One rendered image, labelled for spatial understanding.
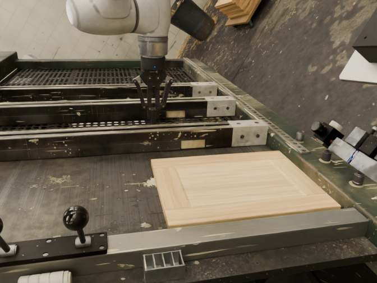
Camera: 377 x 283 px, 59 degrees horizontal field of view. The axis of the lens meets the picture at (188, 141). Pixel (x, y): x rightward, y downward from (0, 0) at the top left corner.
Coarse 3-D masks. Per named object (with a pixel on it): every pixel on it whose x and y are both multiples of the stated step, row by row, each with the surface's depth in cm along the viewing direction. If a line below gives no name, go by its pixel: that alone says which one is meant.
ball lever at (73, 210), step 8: (72, 208) 49; (80, 208) 49; (64, 216) 49; (72, 216) 48; (80, 216) 48; (88, 216) 50; (64, 224) 49; (72, 224) 48; (80, 224) 48; (80, 232) 53; (80, 240) 56; (88, 240) 57
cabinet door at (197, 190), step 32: (160, 160) 96; (192, 160) 96; (224, 160) 97; (256, 160) 98; (288, 160) 98; (160, 192) 80; (192, 192) 81; (224, 192) 81; (256, 192) 82; (288, 192) 82; (320, 192) 82; (192, 224) 69
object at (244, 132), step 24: (240, 120) 114; (0, 144) 93; (24, 144) 95; (48, 144) 96; (72, 144) 98; (96, 144) 99; (120, 144) 101; (144, 144) 103; (168, 144) 105; (216, 144) 109; (240, 144) 110; (264, 144) 113
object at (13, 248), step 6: (0, 222) 47; (0, 228) 47; (0, 240) 51; (0, 246) 52; (6, 246) 53; (12, 246) 55; (18, 246) 56; (0, 252) 54; (6, 252) 54; (12, 252) 55
